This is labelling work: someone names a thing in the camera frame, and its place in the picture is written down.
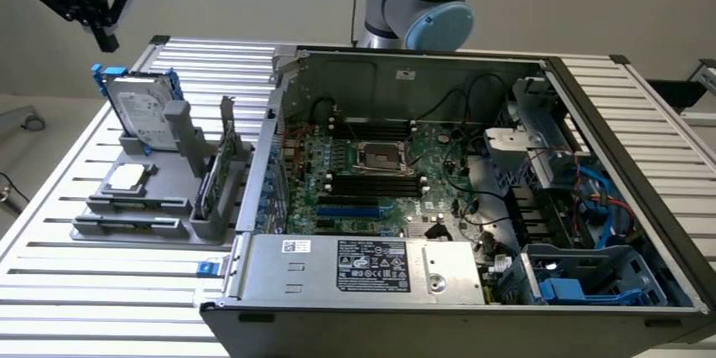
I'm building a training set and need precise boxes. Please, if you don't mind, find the hard disk blue carrier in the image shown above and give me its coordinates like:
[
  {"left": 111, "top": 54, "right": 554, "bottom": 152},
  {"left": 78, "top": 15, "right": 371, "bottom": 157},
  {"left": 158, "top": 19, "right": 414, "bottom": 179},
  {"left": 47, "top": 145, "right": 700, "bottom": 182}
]
[{"left": 88, "top": 63, "right": 184, "bottom": 154}]

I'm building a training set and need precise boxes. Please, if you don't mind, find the blue-grey plastic disk bay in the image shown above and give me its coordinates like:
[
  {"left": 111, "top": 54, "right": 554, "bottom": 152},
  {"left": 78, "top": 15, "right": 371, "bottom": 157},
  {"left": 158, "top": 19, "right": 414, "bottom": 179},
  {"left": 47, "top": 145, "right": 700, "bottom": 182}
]
[{"left": 504, "top": 241, "right": 668, "bottom": 308}]

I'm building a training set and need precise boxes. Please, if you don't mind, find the grey caster wheel leg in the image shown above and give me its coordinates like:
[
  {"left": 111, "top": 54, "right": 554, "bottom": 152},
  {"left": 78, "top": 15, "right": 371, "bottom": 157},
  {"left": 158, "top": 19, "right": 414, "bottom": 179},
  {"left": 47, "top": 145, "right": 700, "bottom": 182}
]
[{"left": 0, "top": 105, "right": 47, "bottom": 131}]

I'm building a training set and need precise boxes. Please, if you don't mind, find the silver CPU chip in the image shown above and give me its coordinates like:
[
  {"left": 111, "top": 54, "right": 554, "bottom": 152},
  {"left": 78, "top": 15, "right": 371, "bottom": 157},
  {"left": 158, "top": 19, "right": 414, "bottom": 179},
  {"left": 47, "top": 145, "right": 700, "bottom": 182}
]
[{"left": 108, "top": 163, "right": 154, "bottom": 192}]

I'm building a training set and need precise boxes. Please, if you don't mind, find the green graphics card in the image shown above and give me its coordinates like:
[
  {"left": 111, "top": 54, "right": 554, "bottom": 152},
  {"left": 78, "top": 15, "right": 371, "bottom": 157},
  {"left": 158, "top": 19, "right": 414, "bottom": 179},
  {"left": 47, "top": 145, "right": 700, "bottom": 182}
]
[{"left": 194, "top": 96, "right": 243, "bottom": 217}]

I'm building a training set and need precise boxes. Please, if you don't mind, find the grey parts rack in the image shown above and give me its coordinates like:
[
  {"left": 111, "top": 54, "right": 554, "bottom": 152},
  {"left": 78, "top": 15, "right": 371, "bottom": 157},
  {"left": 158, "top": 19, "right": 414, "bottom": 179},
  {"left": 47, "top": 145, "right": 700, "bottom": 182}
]
[{"left": 68, "top": 96, "right": 258, "bottom": 246}]

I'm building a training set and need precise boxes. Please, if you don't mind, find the green RAM stick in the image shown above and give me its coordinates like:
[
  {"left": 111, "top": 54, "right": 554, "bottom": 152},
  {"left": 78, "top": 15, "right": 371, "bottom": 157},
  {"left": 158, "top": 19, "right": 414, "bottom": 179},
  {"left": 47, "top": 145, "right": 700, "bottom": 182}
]
[{"left": 87, "top": 194, "right": 190, "bottom": 206}]

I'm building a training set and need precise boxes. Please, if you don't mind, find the black RAM slot bank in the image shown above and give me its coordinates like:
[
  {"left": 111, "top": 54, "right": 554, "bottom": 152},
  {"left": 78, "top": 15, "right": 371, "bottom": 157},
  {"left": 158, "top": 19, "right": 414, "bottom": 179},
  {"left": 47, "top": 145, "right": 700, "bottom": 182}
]
[
  {"left": 331, "top": 116, "right": 416, "bottom": 142},
  {"left": 326, "top": 172, "right": 431, "bottom": 196}
]

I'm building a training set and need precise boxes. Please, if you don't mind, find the metal CPU socket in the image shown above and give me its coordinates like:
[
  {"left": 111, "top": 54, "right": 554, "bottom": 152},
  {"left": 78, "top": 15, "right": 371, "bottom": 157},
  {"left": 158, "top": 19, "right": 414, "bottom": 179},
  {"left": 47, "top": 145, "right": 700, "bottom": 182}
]
[{"left": 354, "top": 139, "right": 414, "bottom": 175}]

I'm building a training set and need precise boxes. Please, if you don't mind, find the long black expansion slot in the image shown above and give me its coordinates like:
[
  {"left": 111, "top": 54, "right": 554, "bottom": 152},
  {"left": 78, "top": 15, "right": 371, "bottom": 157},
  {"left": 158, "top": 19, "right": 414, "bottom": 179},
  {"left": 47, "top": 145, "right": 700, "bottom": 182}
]
[{"left": 316, "top": 195, "right": 380, "bottom": 209}]

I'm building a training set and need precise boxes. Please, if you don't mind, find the blue expansion slot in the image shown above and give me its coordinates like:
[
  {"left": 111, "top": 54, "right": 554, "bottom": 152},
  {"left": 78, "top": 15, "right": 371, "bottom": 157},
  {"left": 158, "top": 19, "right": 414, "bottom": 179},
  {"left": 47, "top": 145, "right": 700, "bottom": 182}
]
[{"left": 316, "top": 205, "right": 380, "bottom": 218}]

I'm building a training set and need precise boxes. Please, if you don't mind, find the green motherboard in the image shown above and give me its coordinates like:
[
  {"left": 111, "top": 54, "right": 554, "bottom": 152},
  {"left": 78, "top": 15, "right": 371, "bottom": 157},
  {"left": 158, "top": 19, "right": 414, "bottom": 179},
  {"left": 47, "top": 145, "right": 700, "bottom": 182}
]
[{"left": 254, "top": 117, "right": 490, "bottom": 238}]

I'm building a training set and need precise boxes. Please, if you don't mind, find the silver power supply unit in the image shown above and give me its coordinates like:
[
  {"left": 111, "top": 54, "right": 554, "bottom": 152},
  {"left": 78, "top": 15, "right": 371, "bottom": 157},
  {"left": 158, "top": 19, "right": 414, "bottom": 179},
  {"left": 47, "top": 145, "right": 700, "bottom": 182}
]
[{"left": 234, "top": 233, "right": 487, "bottom": 307}]

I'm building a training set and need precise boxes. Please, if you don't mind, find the metal drive cage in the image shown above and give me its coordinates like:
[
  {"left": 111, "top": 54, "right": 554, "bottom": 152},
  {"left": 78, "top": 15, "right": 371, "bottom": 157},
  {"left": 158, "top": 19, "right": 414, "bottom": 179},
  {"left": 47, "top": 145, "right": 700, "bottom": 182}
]
[{"left": 483, "top": 75, "right": 595, "bottom": 192}]

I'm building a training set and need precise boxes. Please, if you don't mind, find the open black PC case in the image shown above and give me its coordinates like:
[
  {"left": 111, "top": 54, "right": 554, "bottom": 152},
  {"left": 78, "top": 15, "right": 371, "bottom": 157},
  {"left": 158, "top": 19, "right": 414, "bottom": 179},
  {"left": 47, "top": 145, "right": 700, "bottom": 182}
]
[{"left": 199, "top": 44, "right": 716, "bottom": 350}]

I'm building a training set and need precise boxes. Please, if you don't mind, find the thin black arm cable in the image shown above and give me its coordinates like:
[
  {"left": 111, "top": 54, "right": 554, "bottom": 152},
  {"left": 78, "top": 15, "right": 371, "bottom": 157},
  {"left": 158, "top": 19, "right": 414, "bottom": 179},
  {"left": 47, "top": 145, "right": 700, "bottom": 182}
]
[{"left": 350, "top": 0, "right": 364, "bottom": 47}]

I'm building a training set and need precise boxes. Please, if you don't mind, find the black floor cable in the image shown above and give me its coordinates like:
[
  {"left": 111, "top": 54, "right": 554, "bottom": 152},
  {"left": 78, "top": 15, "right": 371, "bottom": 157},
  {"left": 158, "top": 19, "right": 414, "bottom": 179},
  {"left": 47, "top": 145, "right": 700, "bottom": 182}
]
[{"left": 0, "top": 171, "right": 31, "bottom": 213}]

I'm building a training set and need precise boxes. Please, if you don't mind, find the black looped power wire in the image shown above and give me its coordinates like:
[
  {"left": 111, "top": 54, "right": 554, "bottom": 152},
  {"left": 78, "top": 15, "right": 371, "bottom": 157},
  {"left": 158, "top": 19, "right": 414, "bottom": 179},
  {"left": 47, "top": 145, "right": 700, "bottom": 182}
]
[{"left": 412, "top": 74, "right": 519, "bottom": 125}]

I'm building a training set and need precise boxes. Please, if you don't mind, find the blue data wire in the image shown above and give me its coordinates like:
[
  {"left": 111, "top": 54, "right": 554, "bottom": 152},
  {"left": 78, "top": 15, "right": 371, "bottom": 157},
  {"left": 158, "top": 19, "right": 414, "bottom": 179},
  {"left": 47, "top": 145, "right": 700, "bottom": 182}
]
[{"left": 579, "top": 163, "right": 635, "bottom": 251}]

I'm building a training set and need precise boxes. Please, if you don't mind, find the black bracket aluminium frame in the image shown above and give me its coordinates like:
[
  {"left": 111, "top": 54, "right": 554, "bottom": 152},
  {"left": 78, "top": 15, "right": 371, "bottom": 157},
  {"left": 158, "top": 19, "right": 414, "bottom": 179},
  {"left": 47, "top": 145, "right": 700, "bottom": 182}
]
[{"left": 644, "top": 59, "right": 716, "bottom": 115}]

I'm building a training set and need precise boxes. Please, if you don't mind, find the red data wire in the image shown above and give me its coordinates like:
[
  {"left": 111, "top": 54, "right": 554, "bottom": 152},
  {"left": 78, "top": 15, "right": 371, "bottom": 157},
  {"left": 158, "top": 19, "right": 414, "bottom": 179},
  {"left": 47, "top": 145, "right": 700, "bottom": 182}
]
[{"left": 604, "top": 196, "right": 638, "bottom": 234}]

